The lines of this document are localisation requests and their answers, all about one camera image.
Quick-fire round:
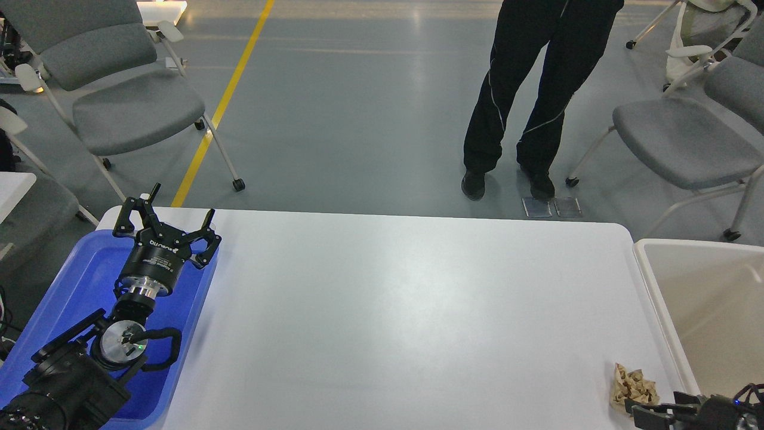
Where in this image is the metal floor socket plate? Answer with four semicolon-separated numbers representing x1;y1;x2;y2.
523;196;552;218

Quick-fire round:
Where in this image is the white table left edge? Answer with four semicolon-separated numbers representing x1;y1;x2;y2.
1;171;36;223

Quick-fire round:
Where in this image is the person in black trousers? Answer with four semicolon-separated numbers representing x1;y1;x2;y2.
461;0;625;201

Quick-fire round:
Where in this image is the beige plastic bin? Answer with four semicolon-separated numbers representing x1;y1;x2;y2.
634;239;763;397

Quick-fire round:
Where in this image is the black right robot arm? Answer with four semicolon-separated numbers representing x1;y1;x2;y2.
624;383;763;429

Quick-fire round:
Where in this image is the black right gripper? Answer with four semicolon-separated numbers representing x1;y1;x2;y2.
624;391;747;429

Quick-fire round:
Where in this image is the grey chair left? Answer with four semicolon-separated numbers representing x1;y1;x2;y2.
2;1;234;199

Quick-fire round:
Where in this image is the brown paper ball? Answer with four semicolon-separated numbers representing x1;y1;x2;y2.
609;363;660;414

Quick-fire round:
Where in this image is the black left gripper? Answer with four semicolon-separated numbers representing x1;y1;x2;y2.
112;183;221;296

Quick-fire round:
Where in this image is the white chair far right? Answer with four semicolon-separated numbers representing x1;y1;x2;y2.
625;1;762;94

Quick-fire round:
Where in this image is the grey chair right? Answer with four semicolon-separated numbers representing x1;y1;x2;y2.
566;27;764;241

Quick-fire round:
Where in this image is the grey chair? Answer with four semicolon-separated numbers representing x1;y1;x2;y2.
2;1;234;199
566;27;764;241

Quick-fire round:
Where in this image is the blue plastic tray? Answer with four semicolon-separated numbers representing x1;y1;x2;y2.
1;231;217;429

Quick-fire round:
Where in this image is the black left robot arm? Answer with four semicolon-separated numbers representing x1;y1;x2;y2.
2;185;221;429

